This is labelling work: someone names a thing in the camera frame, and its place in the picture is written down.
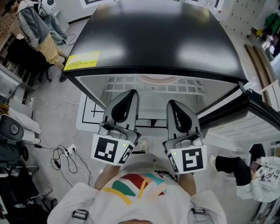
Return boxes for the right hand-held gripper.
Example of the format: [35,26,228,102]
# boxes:
[162,99,207,175]

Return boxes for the black office chair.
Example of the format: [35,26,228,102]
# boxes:
[7,38,53,83]

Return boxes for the green cloth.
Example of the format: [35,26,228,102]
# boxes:
[265,12,280,35]

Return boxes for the brown wooden board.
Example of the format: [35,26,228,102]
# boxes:
[243,43,277,106]

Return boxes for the black folding chair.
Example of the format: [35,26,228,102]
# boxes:
[0,161,58,224]

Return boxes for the white cable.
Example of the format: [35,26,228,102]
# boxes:
[32,95,81,109]

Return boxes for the black cable bundle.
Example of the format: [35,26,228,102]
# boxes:
[24,143,91,187]

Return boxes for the person's white printed shirt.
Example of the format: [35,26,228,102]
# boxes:
[47,153,228,224]

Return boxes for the white locker cabinet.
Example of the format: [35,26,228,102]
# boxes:
[224,0,269,40]

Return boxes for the person's white shoe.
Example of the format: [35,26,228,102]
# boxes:
[139,139,149,153]

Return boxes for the grey round headset device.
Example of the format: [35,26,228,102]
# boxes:
[0,113,25,142]

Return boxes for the white square power strip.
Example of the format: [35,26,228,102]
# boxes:
[64,143,78,157]

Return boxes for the black strap buckle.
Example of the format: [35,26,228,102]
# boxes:
[72,209,90,221]
[190,207,207,216]

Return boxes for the white wire fridge shelf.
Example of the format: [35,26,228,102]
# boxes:
[104,75,206,96]

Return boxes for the person's left forearm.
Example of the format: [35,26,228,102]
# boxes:
[94,163,123,191]

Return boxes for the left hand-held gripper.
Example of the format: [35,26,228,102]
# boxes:
[91,88,142,167]

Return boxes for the white floor mat black lines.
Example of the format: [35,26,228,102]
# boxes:
[76,91,169,137]

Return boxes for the person's right forearm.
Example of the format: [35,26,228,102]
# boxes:
[178,172,197,196]

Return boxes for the black fridge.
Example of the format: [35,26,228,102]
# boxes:
[62,2,280,151]

